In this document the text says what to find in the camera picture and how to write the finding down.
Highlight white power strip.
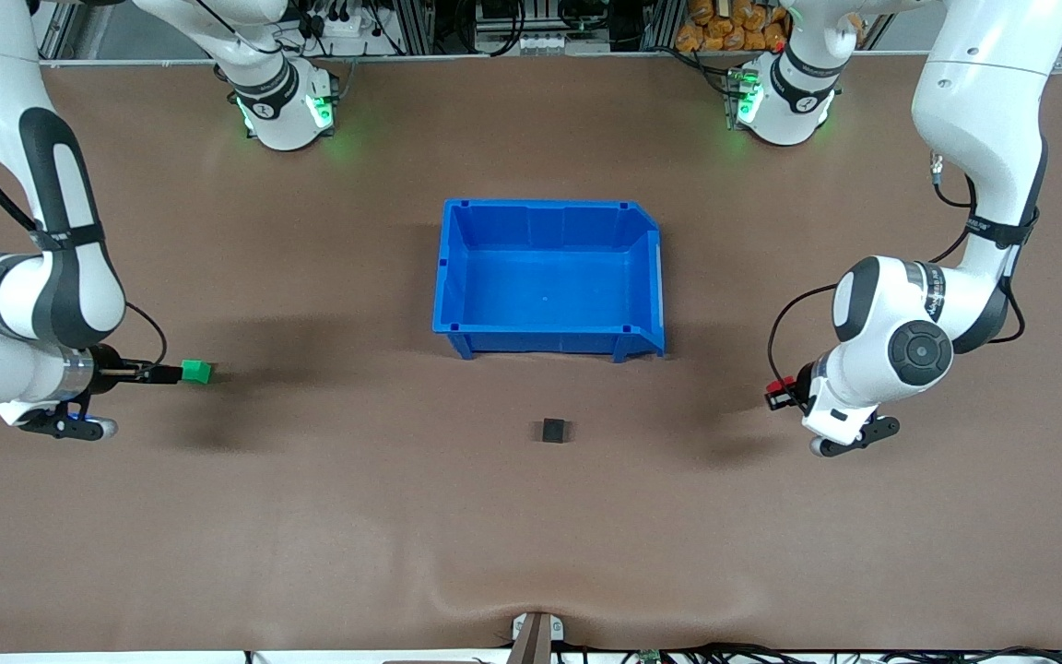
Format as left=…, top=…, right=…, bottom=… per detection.
left=305, top=7, right=380, bottom=40

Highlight blue plastic storage bin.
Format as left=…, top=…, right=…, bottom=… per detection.
left=431, top=197, right=667, bottom=363

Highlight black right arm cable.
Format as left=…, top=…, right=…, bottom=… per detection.
left=0, top=37, right=169, bottom=370

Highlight orange snack bags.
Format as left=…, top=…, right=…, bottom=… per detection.
left=675, top=0, right=792, bottom=53

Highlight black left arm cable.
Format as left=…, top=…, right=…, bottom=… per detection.
left=766, top=152, right=1028, bottom=407

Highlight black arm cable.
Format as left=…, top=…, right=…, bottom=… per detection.
left=766, top=152, right=1028, bottom=407
left=0, top=37, right=169, bottom=370

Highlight metal table clamp bracket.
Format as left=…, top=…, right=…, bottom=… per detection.
left=510, top=611, right=565, bottom=664

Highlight brown table mat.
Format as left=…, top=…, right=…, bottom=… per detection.
left=0, top=51, right=1062, bottom=656

